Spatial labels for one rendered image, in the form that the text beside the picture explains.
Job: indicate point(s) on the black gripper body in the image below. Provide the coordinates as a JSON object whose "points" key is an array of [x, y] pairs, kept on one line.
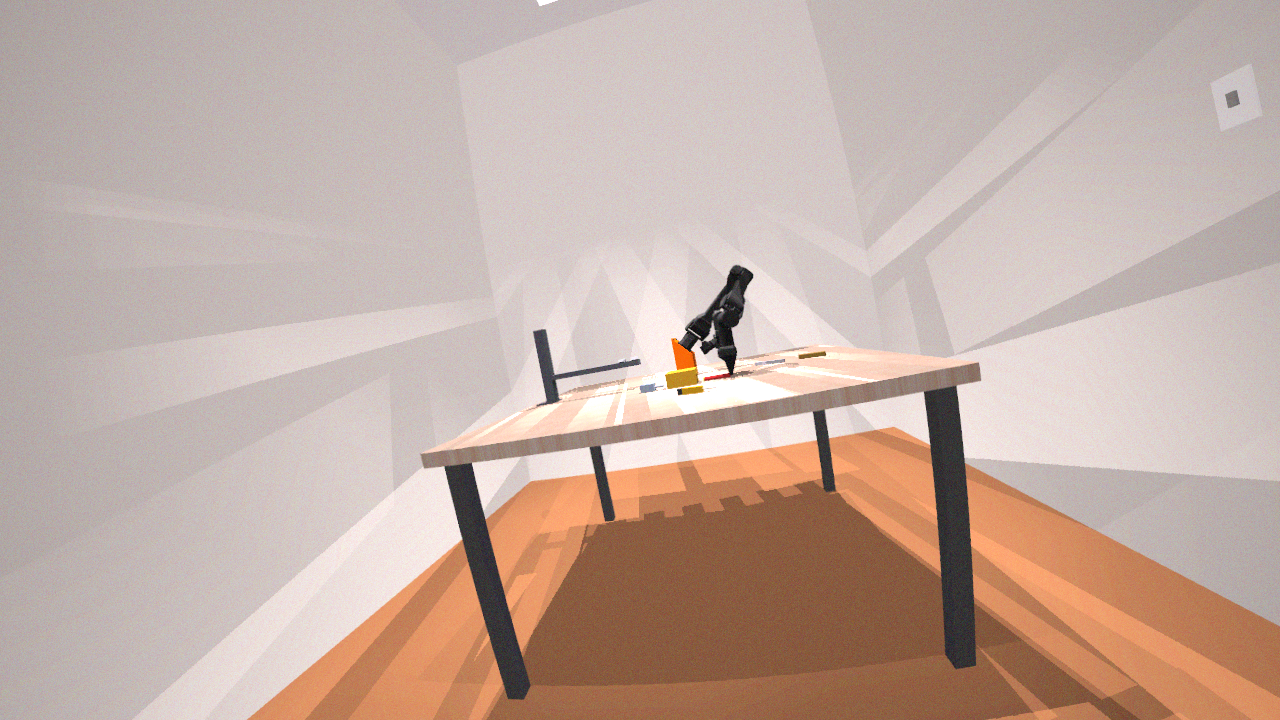
{"points": [[726, 342]]}

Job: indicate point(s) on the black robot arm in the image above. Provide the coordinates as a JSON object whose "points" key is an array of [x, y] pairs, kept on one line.
{"points": [[731, 299]]}

